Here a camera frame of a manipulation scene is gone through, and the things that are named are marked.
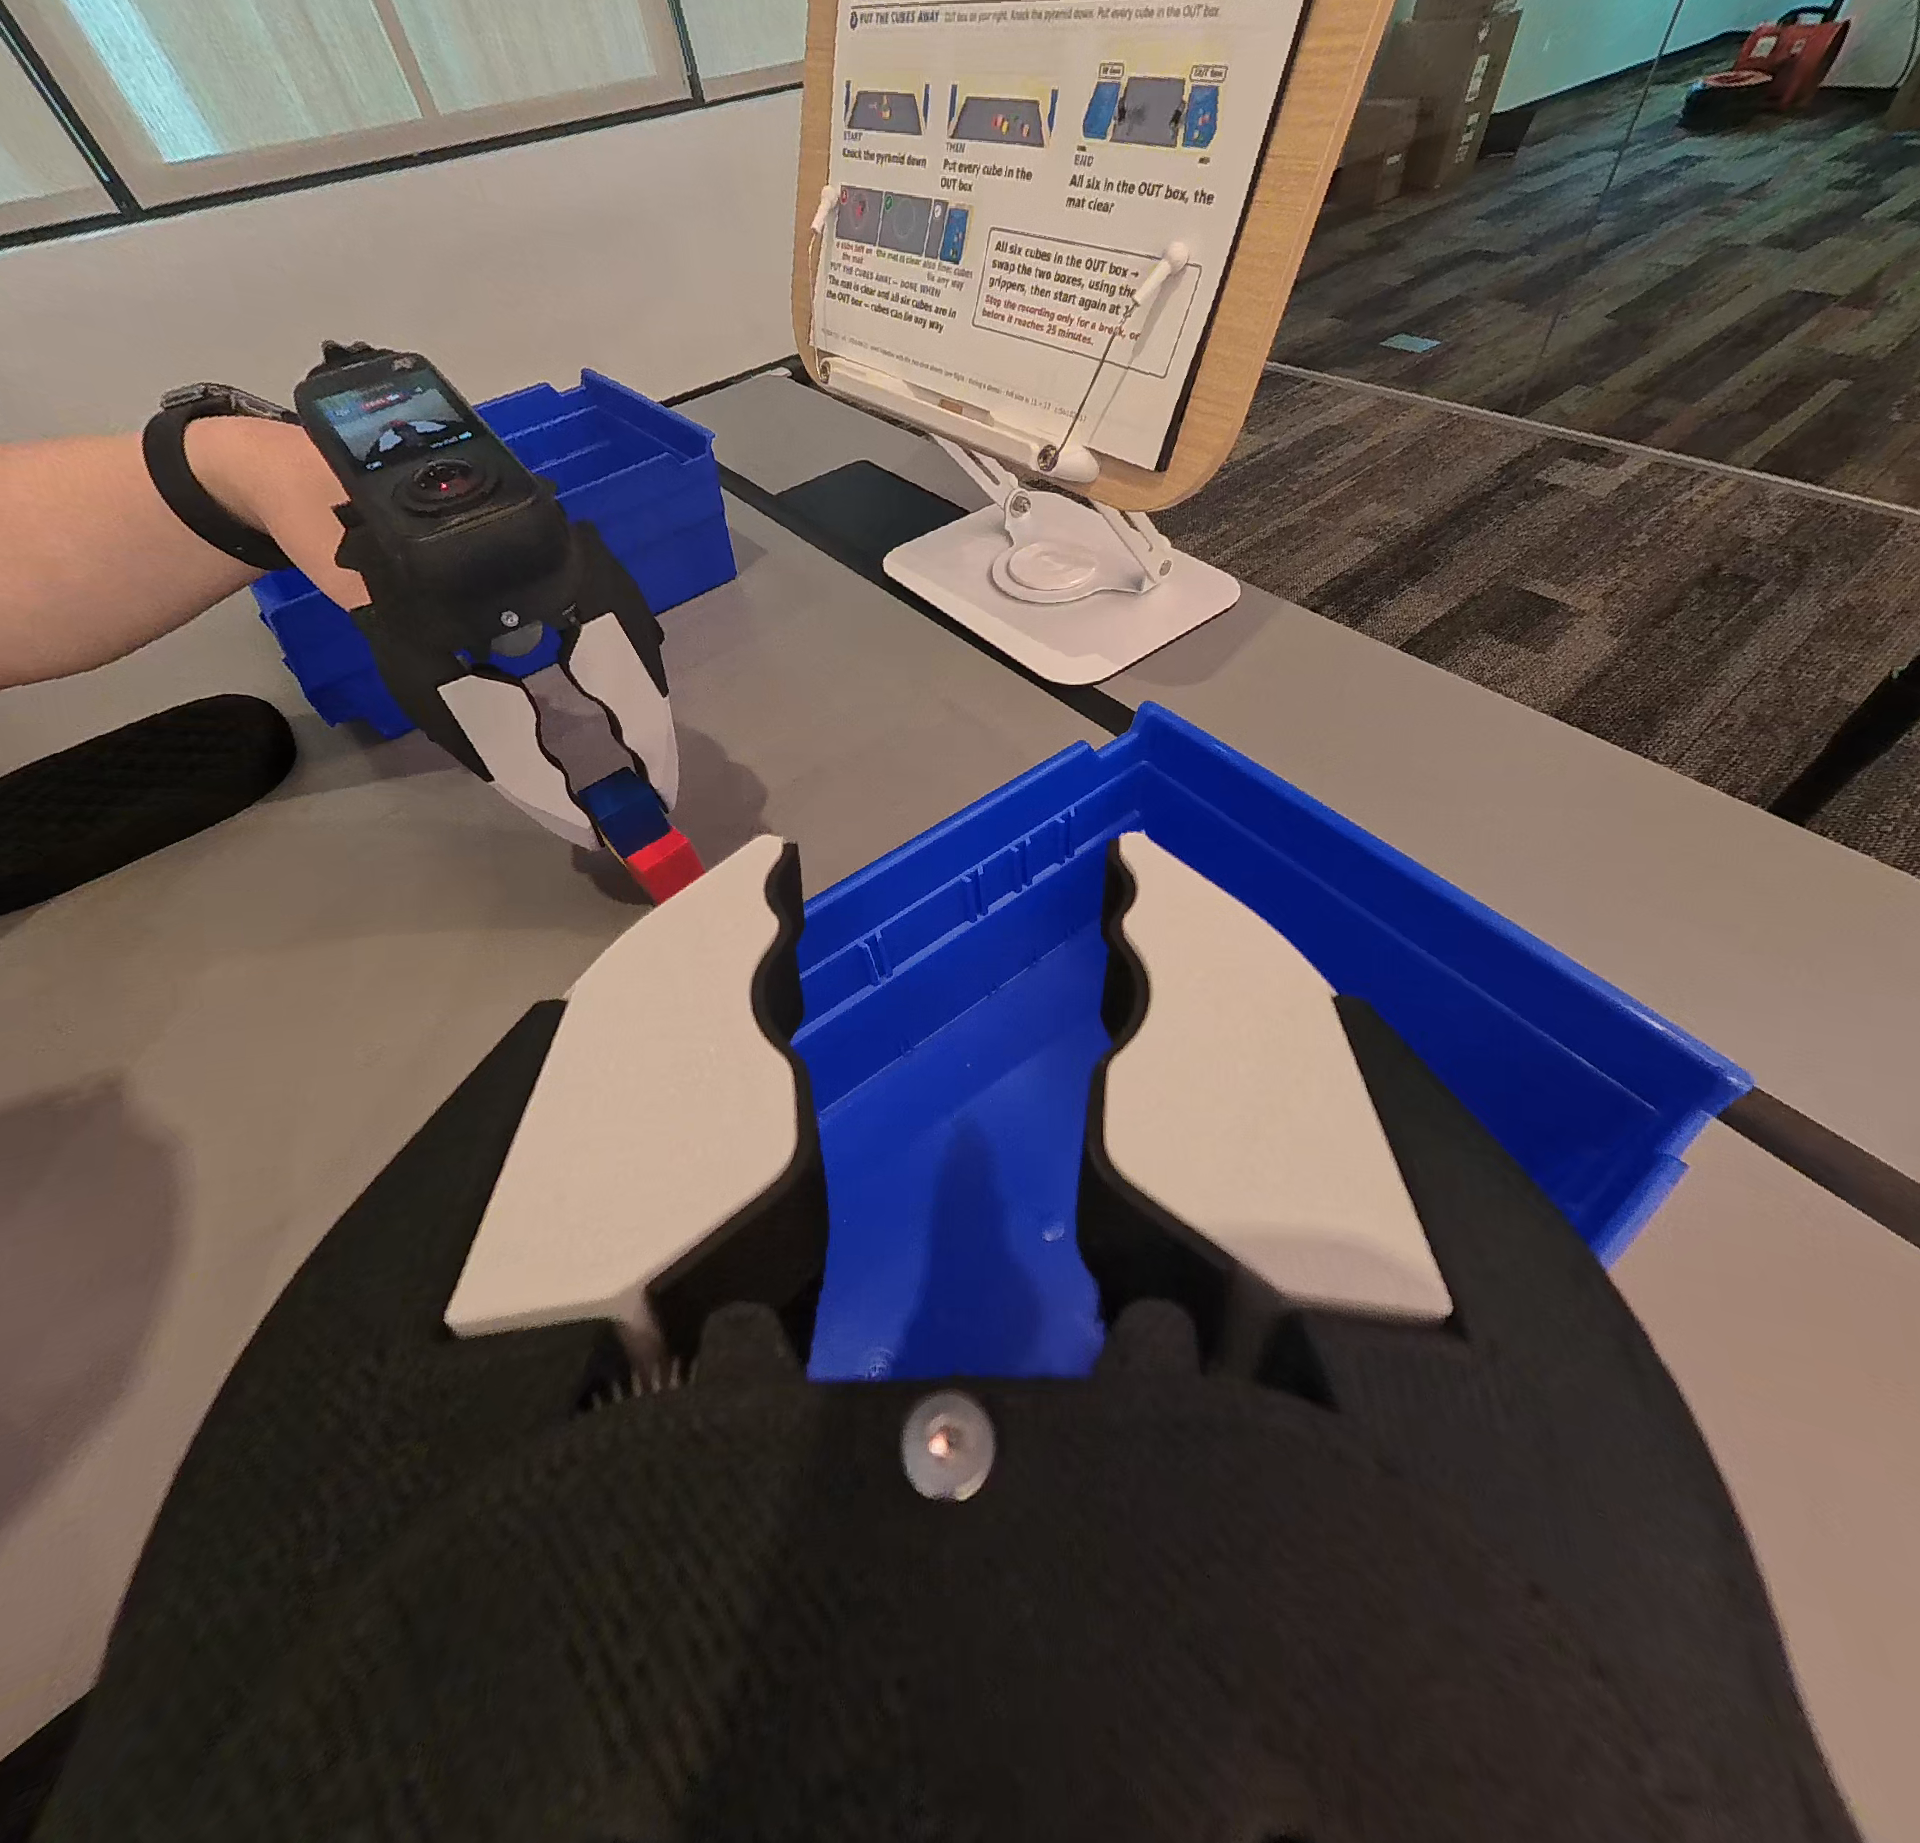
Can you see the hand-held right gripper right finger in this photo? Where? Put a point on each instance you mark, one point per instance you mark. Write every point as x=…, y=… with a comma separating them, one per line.
x=1262, y=1123

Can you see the black framed sign stand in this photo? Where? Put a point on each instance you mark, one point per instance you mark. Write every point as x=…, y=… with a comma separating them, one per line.
x=1852, y=749

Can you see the stack of cardboard boxes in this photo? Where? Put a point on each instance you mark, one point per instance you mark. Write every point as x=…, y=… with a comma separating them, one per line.
x=1442, y=73

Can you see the black wristwatch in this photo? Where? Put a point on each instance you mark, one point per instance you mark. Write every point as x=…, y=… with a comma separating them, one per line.
x=172, y=478

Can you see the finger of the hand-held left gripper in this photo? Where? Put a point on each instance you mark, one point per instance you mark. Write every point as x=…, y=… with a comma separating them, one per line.
x=637, y=718
x=510, y=764

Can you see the blue plastic bin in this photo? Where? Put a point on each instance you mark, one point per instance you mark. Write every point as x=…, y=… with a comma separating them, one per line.
x=1427, y=973
x=632, y=493

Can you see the red floor fan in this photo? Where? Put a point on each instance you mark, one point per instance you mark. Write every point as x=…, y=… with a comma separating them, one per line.
x=1787, y=59

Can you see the black strip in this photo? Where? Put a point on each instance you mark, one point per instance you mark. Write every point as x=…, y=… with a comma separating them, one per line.
x=855, y=500

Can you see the instruction sheet board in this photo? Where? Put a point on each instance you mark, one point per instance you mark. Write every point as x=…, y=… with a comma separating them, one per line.
x=1052, y=104

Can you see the white document stand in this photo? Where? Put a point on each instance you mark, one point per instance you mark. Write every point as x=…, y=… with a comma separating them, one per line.
x=1320, y=223

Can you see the red wooden cube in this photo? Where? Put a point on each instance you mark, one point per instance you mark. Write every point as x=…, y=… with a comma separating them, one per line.
x=668, y=864

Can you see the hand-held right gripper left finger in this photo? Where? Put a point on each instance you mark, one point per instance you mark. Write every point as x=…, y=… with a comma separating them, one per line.
x=632, y=1123

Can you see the person's left hand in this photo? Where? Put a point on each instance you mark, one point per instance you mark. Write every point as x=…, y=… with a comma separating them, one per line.
x=302, y=508

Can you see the person's left forearm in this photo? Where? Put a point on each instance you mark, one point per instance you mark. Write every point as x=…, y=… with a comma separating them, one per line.
x=92, y=568

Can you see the frosted glass partition window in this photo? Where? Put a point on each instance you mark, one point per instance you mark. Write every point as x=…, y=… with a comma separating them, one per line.
x=302, y=44

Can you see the blue wooden cube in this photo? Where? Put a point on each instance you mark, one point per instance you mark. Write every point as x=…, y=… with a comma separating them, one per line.
x=623, y=809

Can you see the black chair armrest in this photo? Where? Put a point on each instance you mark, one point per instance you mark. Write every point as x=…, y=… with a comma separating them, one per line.
x=120, y=793

